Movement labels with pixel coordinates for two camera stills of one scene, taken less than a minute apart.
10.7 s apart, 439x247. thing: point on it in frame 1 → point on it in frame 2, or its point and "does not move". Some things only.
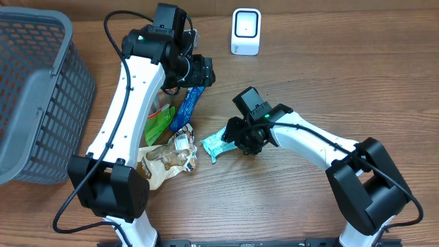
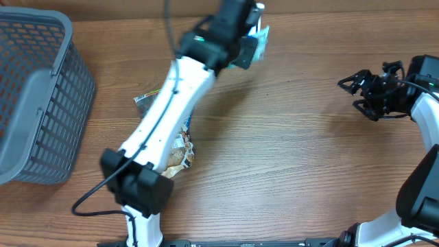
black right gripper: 230,135 → 356,80
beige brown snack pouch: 159,162 does not move
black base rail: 252,242 does not move
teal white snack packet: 214,145 → 262,37
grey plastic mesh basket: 46,96 does not move
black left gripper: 203,74 → 250,46
